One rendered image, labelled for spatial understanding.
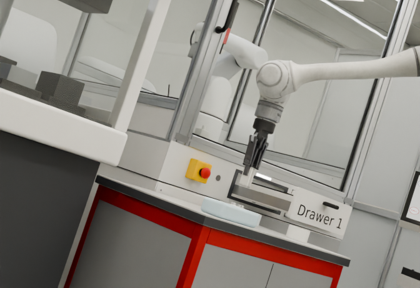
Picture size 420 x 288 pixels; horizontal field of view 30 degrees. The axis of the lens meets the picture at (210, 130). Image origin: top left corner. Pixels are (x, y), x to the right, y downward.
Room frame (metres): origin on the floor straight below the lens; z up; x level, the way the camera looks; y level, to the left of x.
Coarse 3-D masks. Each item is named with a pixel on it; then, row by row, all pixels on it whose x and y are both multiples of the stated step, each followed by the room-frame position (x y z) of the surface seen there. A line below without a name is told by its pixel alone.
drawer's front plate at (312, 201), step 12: (300, 192) 2.65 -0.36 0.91; (312, 192) 2.69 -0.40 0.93; (300, 204) 2.66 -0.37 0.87; (312, 204) 2.70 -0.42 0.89; (336, 204) 2.77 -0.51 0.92; (288, 216) 2.65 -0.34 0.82; (300, 216) 2.68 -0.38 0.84; (312, 216) 2.71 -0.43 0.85; (324, 216) 2.75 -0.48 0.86; (336, 216) 2.78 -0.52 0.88; (348, 216) 2.82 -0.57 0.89; (324, 228) 2.76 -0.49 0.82; (336, 228) 2.80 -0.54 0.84
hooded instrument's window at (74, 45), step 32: (0, 0) 2.01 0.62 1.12; (32, 0) 2.06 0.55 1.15; (64, 0) 2.11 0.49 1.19; (96, 0) 2.17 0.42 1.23; (128, 0) 2.23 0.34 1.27; (0, 32) 2.02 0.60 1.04; (32, 32) 2.08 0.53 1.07; (64, 32) 2.13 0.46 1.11; (96, 32) 2.19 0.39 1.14; (128, 32) 2.25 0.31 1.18; (0, 64) 2.04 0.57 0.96; (32, 64) 2.09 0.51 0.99; (64, 64) 2.15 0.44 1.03; (96, 64) 2.21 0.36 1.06; (128, 64) 2.27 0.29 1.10; (32, 96) 2.11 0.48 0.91; (64, 96) 2.17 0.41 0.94; (96, 96) 2.23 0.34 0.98
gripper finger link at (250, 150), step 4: (256, 136) 2.61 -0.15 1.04; (256, 140) 2.62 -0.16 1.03; (248, 144) 2.63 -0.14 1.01; (252, 144) 2.62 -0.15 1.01; (248, 148) 2.63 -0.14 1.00; (252, 148) 2.62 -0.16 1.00; (248, 152) 2.63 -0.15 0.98; (252, 152) 2.62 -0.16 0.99; (244, 156) 2.63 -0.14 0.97; (248, 156) 2.63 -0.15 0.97; (252, 156) 2.63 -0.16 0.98; (244, 160) 2.63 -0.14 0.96
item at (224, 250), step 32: (96, 192) 2.53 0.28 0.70; (128, 192) 2.38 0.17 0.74; (96, 224) 2.49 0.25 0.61; (128, 224) 2.36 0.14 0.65; (160, 224) 2.24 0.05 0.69; (192, 224) 2.13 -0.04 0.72; (224, 224) 2.13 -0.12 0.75; (96, 256) 2.44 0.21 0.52; (128, 256) 2.32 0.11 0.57; (160, 256) 2.21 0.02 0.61; (192, 256) 2.10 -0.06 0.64; (224, 256) 2.17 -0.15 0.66; (256, 256) 2.24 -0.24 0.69; (288, 256) 2.31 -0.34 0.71; (320, 256) 2.38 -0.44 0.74
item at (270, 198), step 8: (232, 192) 2.92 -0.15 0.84; (240, 192) 2.89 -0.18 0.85; (248, 192) 2.85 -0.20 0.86; (256, 192) 2.82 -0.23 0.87; (264, 192) 2.79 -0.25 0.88; (272, 192) 2.76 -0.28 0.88; (280, 192) 2.74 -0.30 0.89; (248, 200) 2.92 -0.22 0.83; (256, 200) 2.81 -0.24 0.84; (264, 200) 2.78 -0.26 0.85; (272, 200) 2.75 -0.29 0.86; (280, 200) 2.72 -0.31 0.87; (288, 200) 2.70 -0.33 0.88; (272, 208) 2.94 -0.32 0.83; (280, 208) 2.71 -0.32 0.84; (288, 208) 2.68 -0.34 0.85
